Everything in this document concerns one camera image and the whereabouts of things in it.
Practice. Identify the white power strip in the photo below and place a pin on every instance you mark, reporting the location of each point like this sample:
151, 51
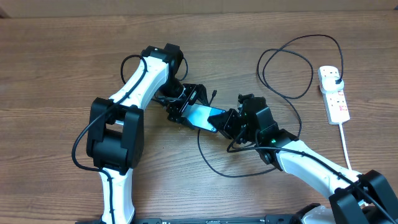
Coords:
335, 103

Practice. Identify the white charger plug adapter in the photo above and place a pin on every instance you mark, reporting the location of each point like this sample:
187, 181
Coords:
330, 85

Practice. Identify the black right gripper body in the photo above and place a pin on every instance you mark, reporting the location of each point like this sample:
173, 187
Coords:
239, 127

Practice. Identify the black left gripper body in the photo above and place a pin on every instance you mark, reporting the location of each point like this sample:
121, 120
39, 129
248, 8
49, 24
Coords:
188, 96

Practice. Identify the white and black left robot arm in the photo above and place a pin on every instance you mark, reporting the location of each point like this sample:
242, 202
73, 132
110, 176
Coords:
113, 141

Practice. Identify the Samsung Galaxy smartphone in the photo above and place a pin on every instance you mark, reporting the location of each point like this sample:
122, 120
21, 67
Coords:
198, 116

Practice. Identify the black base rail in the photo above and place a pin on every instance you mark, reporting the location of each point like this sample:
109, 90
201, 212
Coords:
268, 219

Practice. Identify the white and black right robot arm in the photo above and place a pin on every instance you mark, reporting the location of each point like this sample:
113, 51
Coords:
353, 197

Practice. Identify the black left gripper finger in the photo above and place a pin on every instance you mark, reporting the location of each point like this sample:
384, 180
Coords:
180, 120
201, 94

